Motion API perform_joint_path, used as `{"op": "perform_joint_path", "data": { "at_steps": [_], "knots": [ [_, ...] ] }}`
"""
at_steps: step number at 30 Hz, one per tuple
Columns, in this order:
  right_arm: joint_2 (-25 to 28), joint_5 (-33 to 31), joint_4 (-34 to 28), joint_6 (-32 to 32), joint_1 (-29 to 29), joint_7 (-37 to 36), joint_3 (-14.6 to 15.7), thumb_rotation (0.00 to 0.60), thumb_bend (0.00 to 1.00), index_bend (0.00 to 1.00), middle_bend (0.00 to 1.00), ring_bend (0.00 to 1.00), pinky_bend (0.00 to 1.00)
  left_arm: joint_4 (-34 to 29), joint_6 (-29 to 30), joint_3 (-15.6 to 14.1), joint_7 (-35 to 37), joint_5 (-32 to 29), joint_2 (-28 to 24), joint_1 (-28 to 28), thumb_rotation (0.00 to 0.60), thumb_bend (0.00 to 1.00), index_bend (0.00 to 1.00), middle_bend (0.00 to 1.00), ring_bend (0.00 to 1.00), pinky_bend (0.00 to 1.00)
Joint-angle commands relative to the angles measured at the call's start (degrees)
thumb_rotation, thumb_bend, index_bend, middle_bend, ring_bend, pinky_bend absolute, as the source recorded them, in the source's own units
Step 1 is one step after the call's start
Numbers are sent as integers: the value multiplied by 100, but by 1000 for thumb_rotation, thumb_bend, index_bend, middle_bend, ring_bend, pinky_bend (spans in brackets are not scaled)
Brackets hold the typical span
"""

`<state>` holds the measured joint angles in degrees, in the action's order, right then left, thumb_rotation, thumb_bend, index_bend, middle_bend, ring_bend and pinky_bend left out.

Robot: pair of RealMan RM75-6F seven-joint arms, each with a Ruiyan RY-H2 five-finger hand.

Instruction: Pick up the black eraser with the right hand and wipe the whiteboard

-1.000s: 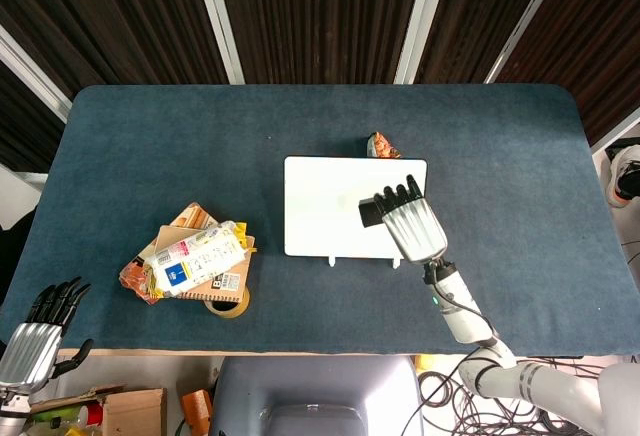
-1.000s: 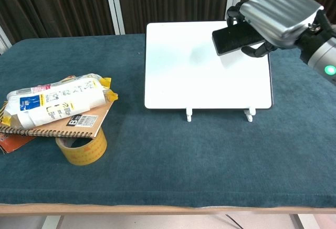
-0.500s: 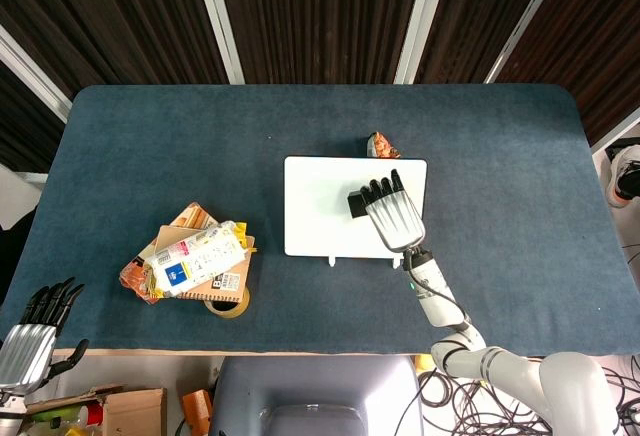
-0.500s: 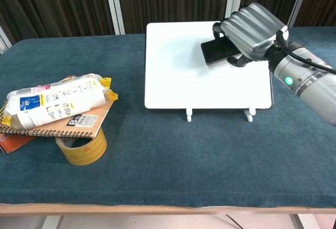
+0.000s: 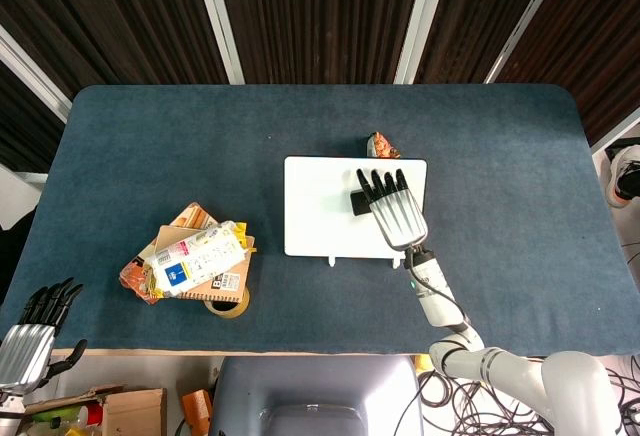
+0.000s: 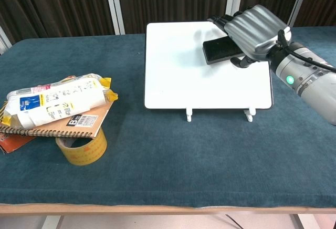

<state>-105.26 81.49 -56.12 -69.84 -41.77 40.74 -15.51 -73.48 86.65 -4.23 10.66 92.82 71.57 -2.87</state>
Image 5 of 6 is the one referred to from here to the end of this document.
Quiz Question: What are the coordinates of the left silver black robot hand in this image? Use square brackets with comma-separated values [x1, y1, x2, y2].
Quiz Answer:
[0, 276, 88, 397]

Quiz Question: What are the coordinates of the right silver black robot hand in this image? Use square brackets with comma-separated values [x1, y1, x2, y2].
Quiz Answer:
[355, 168, 429, 252]

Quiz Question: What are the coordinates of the black rectangular block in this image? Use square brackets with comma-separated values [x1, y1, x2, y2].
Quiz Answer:
[349, 187, 374, 217]

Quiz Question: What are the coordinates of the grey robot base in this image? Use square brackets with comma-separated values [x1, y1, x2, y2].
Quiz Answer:
[207, 354, 425, 436]

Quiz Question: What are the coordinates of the white rectangular tray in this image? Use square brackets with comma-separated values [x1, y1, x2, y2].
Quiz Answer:
[283, 156, 429, 269]

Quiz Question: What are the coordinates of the orange snack packet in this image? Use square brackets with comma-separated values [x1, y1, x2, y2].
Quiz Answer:
[365, 131, 402, 160]

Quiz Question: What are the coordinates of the green bottle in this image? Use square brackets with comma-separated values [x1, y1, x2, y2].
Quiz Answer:
[32, 403, 104, 429]

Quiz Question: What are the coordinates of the blue table mat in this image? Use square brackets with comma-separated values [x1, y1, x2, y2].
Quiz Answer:
[0, 83, 640, 357]

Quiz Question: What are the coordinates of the brown cardboard box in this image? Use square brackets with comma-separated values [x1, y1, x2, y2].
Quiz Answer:
[23, 384, 168, 436]

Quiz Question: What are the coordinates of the orange plastic object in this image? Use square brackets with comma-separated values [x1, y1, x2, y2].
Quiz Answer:
[179, 388, 214, 436]

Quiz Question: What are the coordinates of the orange snack package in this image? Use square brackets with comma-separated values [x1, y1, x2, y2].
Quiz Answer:
[118, 201, 221, 306]

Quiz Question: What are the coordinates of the brown spiral notebook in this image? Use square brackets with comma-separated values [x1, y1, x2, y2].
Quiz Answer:
[154, 224, 257, 303]

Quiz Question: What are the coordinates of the clear tape roll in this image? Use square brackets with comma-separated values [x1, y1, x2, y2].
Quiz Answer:
[203, 286, 251, 320]

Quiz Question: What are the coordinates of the white yellow tissue pack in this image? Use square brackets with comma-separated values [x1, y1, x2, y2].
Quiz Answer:
[142, 220, 250, 302]

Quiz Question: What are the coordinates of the white orange sneaker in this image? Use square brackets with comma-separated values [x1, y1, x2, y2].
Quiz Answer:
[603, 143, 640, 209]

